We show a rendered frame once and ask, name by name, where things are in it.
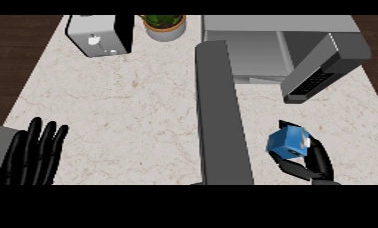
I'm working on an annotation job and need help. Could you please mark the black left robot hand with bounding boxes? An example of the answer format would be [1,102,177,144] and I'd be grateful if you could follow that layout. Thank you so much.
[0,116,70,186]

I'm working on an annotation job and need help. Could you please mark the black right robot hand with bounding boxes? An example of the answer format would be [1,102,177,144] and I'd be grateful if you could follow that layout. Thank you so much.
[267,119,342,186]

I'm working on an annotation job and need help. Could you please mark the blue milk carton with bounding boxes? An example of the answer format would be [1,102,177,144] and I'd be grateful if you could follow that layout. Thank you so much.
[265,125,311,158]

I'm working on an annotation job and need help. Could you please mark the dark grey microwave door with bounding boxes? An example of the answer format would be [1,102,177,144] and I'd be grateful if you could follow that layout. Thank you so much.
[193,40,255,186]

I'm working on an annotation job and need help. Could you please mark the grey microwave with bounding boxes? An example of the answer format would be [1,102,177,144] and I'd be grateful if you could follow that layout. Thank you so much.
[200,15,373,105]

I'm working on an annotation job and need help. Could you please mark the silver toaster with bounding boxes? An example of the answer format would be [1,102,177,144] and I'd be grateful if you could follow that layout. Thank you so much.
[64,15,135,59]

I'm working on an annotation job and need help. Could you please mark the potted green plant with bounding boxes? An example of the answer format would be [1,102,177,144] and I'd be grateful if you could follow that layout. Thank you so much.
[137,15,187,43]

